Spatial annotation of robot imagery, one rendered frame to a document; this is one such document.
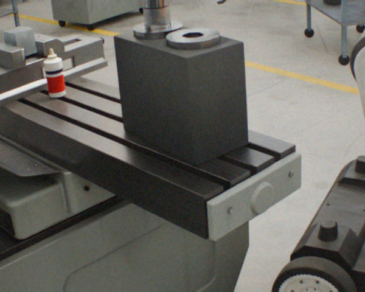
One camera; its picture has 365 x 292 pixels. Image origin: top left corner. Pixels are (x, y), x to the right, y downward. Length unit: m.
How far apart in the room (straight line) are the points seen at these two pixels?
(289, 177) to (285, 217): 1.64
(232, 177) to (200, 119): 0.11
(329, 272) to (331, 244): 0.08
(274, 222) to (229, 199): 1.72
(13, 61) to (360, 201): 0.93
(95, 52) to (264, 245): 1.25
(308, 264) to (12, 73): 0.79
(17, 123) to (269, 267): 1.32
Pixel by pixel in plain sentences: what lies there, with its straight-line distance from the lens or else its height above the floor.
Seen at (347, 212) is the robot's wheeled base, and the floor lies 0.59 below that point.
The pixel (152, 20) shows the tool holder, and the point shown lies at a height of 1.18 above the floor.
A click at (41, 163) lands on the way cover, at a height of 0.89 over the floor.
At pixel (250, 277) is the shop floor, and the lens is 2.41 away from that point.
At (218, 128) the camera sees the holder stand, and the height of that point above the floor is 1.01.
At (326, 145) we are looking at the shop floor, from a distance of 3.39.
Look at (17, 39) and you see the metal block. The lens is 1.52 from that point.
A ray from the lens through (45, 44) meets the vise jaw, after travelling 1.53.
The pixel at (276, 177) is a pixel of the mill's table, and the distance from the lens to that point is 1.09.
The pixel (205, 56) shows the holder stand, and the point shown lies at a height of 1.14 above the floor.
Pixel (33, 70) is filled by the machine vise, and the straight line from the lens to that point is 1.52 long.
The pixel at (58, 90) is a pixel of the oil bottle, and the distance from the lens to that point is 1.46.
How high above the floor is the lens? 1.44
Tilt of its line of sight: 25 degrees down
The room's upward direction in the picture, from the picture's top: 5 degrees counter-clockwise
